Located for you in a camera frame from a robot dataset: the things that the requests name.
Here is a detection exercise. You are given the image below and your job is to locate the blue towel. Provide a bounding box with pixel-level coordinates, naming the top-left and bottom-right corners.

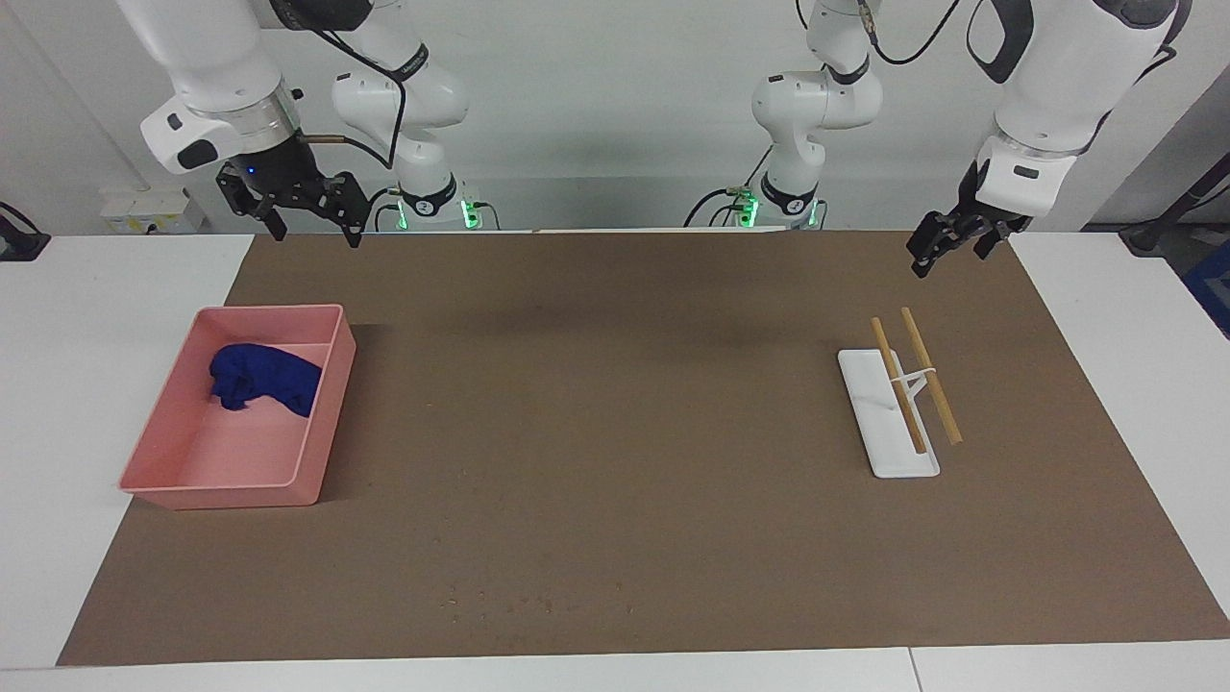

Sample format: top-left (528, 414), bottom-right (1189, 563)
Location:
top-left (209, 343), bottom-right (324, 418)

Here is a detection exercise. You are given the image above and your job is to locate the wooden rack rod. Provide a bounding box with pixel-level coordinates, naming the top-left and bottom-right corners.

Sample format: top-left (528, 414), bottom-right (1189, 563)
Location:
top-left (872, 317), bottom-right (926, 455)
top-left (900, 308), bottom-right (963, 445)

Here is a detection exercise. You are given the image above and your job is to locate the black stand pole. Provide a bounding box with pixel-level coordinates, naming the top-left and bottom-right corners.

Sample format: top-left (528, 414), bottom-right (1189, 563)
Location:
top-left (1119, 154), bottom-right (1230, 256)

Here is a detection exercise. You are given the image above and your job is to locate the blue crate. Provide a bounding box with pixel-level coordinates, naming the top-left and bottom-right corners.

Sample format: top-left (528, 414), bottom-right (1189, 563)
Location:
top-left (1180, 240), bottom-right (1230, 337)

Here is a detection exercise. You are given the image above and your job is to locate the pink plastic bin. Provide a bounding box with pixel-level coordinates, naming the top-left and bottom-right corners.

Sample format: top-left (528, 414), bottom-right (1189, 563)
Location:
top-left (117, 305), bottom-right (357, 510)

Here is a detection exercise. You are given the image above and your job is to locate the brown table mat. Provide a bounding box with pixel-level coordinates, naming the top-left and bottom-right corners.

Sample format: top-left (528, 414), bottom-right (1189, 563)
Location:
top-left (56, 231), bottom-right (1230, 667)

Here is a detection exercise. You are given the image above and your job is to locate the white wall power strip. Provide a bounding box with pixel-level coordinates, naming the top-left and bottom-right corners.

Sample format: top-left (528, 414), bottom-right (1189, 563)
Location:
top-left (99, 187), bottom-right (206, 235)

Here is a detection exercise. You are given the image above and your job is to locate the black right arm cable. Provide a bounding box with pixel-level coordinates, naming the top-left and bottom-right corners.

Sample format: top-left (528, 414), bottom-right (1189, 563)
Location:
top-left (269, 0), bottom-right (409, 172)

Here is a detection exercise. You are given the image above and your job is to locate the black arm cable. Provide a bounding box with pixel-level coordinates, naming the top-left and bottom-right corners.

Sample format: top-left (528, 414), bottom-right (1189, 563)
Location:
top-left (269, 0), bottom-right (409, 172)
top-left (794, 0), bottom-right (962, 66)

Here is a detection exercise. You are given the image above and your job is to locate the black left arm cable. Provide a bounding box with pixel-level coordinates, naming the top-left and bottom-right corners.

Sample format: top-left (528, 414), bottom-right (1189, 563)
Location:
top-left (794, 0), bottom-right (962, 66)

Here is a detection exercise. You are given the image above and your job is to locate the black left base cable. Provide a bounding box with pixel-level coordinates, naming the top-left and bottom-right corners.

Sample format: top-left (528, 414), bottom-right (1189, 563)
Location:
top-left (684, 144), bottom-right (775, 229)

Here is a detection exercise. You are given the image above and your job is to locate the black clamp mount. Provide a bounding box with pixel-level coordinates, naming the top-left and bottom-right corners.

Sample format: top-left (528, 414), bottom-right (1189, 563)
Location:
top-left (0, 202), bottom-right (51, 262)

